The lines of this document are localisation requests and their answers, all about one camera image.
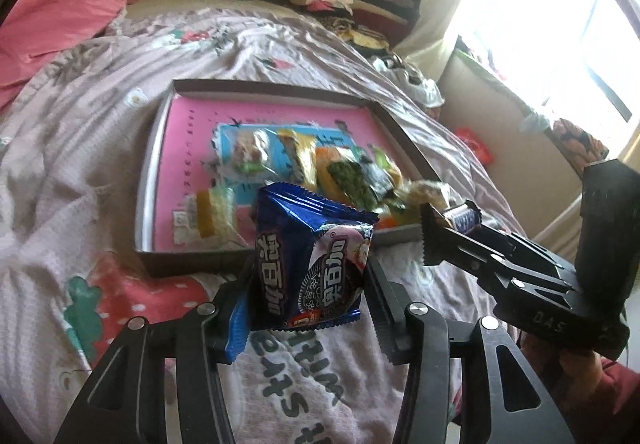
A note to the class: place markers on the patterned brown cloth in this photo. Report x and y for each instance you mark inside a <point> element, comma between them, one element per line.
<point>580,138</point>

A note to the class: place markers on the small clear yellow cake packet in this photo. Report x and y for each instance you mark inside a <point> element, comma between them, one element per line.
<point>212,214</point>

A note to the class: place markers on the red plastic bag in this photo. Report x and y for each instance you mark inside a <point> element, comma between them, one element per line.
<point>475,143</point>

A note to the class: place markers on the grey crumpled cloth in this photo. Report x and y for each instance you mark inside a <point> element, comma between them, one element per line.
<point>535,123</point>

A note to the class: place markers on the clear pink candy packet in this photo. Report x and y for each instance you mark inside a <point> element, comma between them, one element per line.
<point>250,148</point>

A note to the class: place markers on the shallow brown cardboard box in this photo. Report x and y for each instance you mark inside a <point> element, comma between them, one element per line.
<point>200,264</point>

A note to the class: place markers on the person's right hand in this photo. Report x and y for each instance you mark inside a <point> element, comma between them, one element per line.
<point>580,379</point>

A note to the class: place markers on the brown chocolate bar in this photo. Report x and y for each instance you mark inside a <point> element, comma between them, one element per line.
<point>462,218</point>

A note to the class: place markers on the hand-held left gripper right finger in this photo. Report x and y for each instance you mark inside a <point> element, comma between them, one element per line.
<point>387,324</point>

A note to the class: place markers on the pink blanket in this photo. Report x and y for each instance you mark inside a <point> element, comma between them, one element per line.
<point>50,23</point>

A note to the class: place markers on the white plastic bag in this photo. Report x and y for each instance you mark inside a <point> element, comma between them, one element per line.
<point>430,91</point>

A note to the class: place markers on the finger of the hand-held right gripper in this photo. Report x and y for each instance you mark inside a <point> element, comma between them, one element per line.
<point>505,239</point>
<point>460,251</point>

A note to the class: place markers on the pink and blue book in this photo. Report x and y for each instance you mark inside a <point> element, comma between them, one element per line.
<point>190,148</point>

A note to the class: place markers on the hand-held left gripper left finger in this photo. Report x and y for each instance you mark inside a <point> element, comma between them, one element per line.
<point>235,339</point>

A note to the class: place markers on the orange cracker packet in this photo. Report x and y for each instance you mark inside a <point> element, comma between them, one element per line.
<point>327,173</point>

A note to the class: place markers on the dark clothes on windowsill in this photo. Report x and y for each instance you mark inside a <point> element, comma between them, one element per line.
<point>475,53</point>

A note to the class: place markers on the blue cookie packet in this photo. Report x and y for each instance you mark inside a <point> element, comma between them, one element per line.
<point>310,264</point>

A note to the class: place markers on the long yellow snack packet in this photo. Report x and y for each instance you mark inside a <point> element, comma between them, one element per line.
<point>300,153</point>

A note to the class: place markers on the dark seaweed snack packet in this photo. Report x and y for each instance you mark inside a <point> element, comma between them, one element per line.
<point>357,181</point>

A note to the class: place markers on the small yellow-green snack packet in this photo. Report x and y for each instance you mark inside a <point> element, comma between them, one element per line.
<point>395,215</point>

